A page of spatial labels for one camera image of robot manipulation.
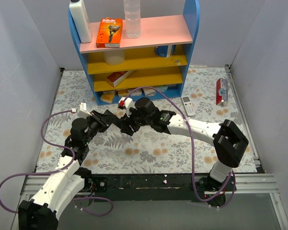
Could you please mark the white sponge pack tilted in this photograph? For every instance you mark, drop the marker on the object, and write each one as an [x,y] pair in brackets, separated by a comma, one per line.
[149,92]

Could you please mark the red and white long box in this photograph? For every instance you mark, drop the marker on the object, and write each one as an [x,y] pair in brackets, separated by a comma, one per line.
[115,78]

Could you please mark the aluminium rail frame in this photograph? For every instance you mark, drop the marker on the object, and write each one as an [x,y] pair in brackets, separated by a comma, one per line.
[209,192]

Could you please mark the mint green sponge pack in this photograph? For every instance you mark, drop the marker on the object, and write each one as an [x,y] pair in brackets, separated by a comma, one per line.
[162,88]

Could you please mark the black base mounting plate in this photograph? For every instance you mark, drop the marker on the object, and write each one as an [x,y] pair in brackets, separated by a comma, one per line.
[141,187]

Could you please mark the blue and white can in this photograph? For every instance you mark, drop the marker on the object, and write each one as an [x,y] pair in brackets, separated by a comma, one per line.
[165,51]

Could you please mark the black remote control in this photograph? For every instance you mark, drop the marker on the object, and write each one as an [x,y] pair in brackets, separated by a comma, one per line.
[117,122]

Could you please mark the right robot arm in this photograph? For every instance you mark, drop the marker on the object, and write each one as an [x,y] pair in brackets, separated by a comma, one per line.
[228,140]

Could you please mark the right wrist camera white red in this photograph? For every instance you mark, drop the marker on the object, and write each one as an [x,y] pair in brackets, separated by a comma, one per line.
[126,104]

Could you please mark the white remote control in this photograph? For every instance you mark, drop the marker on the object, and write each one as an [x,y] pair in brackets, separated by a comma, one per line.
[188,106]

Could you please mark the blue wooden shelf unit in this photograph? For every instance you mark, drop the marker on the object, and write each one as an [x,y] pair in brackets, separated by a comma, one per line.
[150,69]

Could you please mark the white plastic bottle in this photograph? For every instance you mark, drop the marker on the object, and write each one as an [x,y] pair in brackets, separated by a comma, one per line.
[80,18]

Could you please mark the orange Gillette razor box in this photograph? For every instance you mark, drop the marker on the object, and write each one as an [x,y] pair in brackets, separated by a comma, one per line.
[109,33]

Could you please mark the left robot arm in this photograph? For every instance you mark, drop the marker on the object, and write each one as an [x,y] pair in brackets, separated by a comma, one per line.
[44,209]

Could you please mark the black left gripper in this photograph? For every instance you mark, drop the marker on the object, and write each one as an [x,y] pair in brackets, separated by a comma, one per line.
[99,120]

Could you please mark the small clear wrapped item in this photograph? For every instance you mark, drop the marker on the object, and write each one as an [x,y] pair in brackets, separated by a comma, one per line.
[177,62]

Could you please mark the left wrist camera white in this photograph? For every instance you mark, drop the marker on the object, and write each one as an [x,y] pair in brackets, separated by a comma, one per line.
[81,111]

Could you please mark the clear plastic water bottle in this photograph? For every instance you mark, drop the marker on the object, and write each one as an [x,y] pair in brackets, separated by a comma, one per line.
[132,10]

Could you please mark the yellow Kamenoko sponge pack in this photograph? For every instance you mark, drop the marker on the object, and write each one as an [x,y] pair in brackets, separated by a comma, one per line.
[107,98]

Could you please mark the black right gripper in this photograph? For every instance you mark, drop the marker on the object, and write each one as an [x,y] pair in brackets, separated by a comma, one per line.
[130,120]

